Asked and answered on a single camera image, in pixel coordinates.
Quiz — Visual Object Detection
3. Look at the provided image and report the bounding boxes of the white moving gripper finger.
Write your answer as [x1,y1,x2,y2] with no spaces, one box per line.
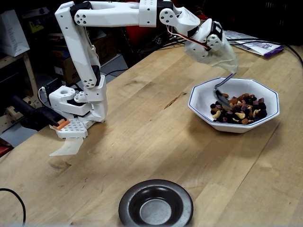
[206,35,225,52]

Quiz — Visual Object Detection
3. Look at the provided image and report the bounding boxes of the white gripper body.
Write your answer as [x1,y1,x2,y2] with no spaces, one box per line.
[184,18,224,64]

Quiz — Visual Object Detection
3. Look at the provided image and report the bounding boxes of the beige masking tape wrap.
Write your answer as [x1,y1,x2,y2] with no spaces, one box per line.
[208,40,239,73]

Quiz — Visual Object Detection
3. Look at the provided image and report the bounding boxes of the bent metal spoon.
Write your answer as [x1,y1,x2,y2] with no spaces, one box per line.
[214,72,237,111]

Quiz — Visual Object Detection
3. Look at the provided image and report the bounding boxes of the white octagonal bowl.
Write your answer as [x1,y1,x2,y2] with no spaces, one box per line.
[188,77,280,134]

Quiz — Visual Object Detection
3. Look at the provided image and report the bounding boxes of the brown plate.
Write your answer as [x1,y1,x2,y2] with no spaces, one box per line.
[118,179,194,227]

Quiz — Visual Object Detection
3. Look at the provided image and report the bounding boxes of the purple white plastic bag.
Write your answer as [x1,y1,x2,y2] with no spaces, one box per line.
[223,29,285,59]

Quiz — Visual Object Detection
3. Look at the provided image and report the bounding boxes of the trail mix nuts and raisins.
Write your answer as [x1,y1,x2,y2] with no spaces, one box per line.
[210,93,268,125]

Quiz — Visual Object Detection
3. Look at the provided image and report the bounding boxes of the printed cardboard box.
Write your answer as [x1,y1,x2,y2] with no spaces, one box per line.
[53,56,80,84]

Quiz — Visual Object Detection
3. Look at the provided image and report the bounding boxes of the beige masking tape piece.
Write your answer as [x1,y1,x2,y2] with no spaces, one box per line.
[49,137,84,157]

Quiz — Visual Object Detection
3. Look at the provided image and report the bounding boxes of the yellow black box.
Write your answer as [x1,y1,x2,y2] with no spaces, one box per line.
[27,20,45,34]

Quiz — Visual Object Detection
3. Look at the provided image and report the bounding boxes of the black clamp with orange pad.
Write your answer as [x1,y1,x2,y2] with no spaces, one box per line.
[9,94,71,131]

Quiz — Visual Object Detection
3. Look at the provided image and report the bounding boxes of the white paper bag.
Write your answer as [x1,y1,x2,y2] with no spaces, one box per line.
[0,9,31,57]

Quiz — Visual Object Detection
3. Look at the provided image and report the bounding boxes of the black usb cable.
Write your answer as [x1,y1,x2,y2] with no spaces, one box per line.
[139,33,187,52]

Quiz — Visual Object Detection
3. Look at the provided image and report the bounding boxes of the thick black cable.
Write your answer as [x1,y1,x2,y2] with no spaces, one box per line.
[233,36,303,71]

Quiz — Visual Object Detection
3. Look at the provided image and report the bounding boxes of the light wooden shelf frame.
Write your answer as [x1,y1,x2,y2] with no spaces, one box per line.
[0,52,40,135]

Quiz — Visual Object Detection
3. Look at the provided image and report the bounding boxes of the curved black cable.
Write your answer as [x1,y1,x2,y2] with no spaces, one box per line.
[0,188,27,225]

